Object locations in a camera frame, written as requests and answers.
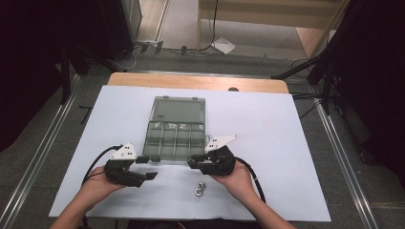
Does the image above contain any light wooden furniture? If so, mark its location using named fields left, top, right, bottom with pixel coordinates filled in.
left=196, top=0, right=352, bottom=59

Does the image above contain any person's right hand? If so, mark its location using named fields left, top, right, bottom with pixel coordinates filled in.
left=209, top=160, right=259, bottom=204

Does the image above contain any white table sheet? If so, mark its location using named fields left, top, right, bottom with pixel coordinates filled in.
left=48, top=85, right=332, bottom=222

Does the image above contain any person's left hand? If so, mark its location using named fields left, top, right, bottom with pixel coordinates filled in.
left=81, top=165, right=127, bottom=208

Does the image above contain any person's dark clothing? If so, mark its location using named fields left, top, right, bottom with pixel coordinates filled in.
left=127, top=219, right=271, bottom=229

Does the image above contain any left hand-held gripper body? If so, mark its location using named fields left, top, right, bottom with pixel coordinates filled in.
left=103, top=141, right=147, bottom=188

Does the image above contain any black metal stand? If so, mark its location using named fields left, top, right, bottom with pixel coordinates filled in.
left=270, top=0, right=362, bottom=115

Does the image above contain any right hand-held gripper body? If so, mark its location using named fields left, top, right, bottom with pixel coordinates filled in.
left=199, top=134, right=239, bottom=177

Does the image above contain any metal floor rail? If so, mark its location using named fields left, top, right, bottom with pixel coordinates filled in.
left=0, top=74, right=82, bottom=229
left=313, top=97, right=380, bottom=229

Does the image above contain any dark cabinet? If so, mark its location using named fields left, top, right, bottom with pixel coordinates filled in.
left=98, top=0, right=143, bottom=62

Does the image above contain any left hand-held gripper black cable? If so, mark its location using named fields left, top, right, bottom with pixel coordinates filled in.
left=81, top=144, right=124, bottom=187

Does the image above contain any thin black hanging cable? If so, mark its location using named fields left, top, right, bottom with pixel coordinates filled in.
left=159, top=0, right=221, bottom=54

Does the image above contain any clear grey compartment box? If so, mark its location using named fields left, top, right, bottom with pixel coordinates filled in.
left=141, top=95, right=212, bottom=163

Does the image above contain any right hand-held gripper black cable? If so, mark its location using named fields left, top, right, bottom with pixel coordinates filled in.
left=233, top=156, right=267, bottom=204

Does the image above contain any black metal post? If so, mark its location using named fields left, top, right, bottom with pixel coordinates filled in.
left=60, top=47, right=73, bottom=105

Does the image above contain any white paper sheet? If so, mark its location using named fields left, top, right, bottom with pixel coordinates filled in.
left=210, top=36, right=236, bottom=54

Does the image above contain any hand-held gripper black cable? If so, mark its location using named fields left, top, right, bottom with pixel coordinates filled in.
left=233, top=156, right=267, bottom=204
left=81, top=144, right=124, bottom=187

